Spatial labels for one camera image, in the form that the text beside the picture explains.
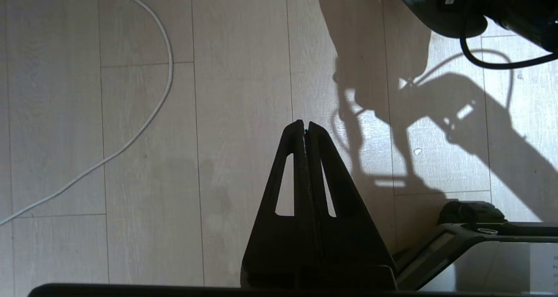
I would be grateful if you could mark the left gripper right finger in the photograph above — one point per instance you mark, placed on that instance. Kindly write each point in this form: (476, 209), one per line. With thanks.
(344, 244)

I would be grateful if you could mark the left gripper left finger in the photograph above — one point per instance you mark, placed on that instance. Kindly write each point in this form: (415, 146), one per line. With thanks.
(279, 244)

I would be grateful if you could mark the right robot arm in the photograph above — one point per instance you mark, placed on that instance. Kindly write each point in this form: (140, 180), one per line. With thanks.
(501, 5)

